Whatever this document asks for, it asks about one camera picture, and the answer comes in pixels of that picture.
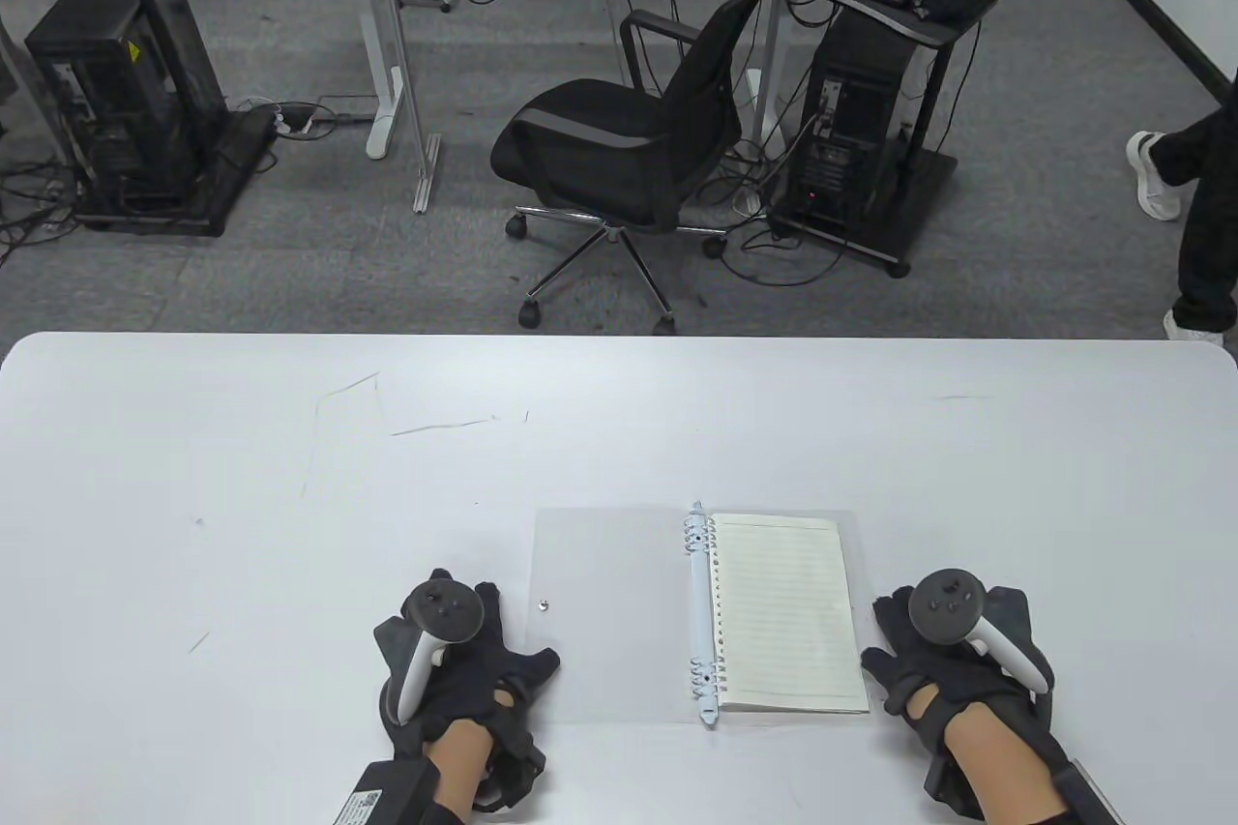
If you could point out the black wrist box white label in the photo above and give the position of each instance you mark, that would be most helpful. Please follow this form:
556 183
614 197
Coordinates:
387 796

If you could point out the person's left forearm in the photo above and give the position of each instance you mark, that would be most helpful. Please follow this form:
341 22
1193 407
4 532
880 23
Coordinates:
459 757

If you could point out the lined loose-leaf paper stack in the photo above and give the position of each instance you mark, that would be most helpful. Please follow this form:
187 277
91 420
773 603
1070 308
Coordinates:
783 612

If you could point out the grey and white controller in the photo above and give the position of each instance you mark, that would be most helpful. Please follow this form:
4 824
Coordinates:
948 607
445 612

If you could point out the black computer tower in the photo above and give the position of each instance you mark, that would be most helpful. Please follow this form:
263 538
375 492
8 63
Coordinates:
851 119
126 90

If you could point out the black office chair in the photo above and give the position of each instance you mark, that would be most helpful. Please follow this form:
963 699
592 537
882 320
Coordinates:
600 148

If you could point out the person's right hand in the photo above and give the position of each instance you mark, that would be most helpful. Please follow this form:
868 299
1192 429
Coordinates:
919 670

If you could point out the aluminium frame post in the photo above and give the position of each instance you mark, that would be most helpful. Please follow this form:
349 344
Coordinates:
406 90

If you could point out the black cart with keyboard tray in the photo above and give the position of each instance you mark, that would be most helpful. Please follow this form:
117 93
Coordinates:
919 196

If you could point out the person's right forearm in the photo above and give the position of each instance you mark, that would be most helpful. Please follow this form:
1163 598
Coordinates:
996 757

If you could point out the person's left hand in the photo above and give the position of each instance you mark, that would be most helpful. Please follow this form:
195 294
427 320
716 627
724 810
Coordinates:
474 680

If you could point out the black cart with pole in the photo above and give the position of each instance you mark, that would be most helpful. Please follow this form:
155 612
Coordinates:
232 167

